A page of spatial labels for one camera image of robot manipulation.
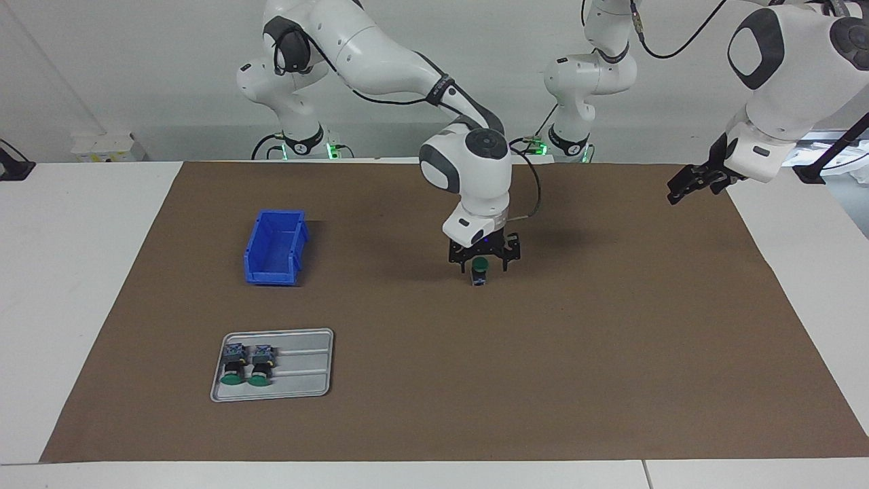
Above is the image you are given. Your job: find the black table clamp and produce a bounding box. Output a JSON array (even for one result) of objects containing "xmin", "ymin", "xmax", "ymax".
[{"xmin": 0, "ymin": 139, "xmax": 36, "ymax": 181}]

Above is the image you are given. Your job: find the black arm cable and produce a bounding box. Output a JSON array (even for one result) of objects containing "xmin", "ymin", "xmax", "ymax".
[
  {"xmin": 628, "ymin": 0, "xmax": 731, "ymax": 60},
  {"xmin": 506, "ymin": 139, "xmax": 542, "ymax": 222}
]

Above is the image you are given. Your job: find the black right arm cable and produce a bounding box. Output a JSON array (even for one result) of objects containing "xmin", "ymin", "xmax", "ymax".
[{"xmin": 506, "ymin": 139, "xmax": 542, "ymax": 222}]

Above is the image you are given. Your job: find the black right base cable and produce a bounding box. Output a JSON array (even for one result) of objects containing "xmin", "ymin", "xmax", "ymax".
[{"xmin": 251, "ymin": 133, "xmax": 286, "ymax": 161}]

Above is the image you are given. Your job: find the brown paper table mat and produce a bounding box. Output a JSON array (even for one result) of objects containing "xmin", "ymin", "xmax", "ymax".
[{"xmin": 39, "ymin": 162, "xmax": 869, "ymax": 464}]

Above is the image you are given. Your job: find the black left base cable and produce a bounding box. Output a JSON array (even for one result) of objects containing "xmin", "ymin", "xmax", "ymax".
[{"xmin": 500, "ymin": 102, "xmax": 561, "ymax": 156}]

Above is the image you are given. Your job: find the white crumpled sheet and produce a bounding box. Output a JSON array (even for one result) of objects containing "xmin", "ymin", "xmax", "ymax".
[{"xmin": 791, "ymin": 132, "xmax": 869, "ymax": 185}]

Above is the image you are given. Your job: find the blue plastic storage bin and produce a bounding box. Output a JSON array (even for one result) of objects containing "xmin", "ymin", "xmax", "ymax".
[{"xmin": 243, "ymin": 209, "xmax": 310, "ymax": 287}]

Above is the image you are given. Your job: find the black base cable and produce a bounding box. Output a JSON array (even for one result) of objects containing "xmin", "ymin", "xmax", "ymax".
[
  {"xmin": 500, "ymin": 102, "xmax": 561, "ymax": 156},
  {"xmin": 251, "ymin": 133, "xmax": 286, "ymax": 161}
]

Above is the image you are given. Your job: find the cream cardboard box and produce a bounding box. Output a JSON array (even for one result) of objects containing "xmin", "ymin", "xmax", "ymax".
[{"xmin": 71, "ymin": 132, "xmax": 147, "ymax": 163}]

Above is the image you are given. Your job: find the grey metal tray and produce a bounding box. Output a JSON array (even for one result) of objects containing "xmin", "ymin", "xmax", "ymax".
[{"xmin": 210, "ymin": 328, "xmax": 335, "ymax": 403}]

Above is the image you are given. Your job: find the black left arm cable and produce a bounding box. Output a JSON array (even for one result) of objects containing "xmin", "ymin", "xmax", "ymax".
[{"xmin": 628, "ymin": 0, "xmax": 731, "ymax": 60}]

